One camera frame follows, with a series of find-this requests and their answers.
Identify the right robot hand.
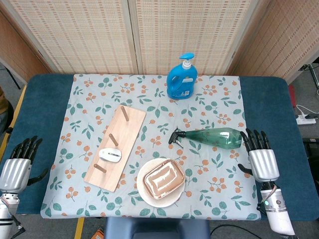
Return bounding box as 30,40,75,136
237,128,280,183

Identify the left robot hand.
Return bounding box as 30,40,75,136
0,135,50,194

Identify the green spray bottle black trigger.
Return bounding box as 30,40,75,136
168,127,243,150

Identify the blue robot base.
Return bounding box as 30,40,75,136
104,217,211,239

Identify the blue pump detergent bottle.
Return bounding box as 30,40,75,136
166,52,198,100

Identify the floral leaf tablecloth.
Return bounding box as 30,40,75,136
40,74,262,221

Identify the white power strip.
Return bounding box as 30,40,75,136
296,115,317,125

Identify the white computer mouse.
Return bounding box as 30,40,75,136
98,147,123,162

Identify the brown rectangular dish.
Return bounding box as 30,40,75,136
143,158,186,200

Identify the wooden peg board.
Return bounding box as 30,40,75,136
83,105,147,193

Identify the cream round plate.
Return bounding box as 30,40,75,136
136,157,186,208

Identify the woven folding screen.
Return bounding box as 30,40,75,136
0,0,319,84

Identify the white power cable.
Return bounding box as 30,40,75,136
296,104,315,118

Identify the black floor cable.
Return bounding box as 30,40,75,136
210,224,272,239

